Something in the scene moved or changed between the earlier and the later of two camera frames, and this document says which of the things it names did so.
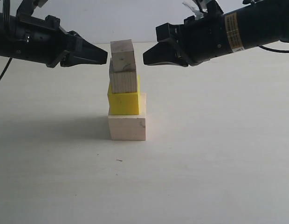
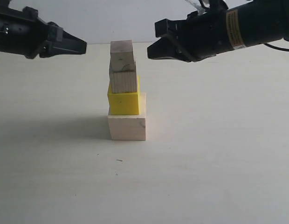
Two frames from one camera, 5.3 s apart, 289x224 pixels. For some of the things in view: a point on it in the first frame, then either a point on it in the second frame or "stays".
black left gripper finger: [86, 52] -> [68, 38]
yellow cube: [124, 103] stays
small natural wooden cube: [122, 55] stays
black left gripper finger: [75, 57] -> [69, 45]
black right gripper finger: [158, 62] -> [186, 57]
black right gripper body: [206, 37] stays
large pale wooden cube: [129, 127] stays
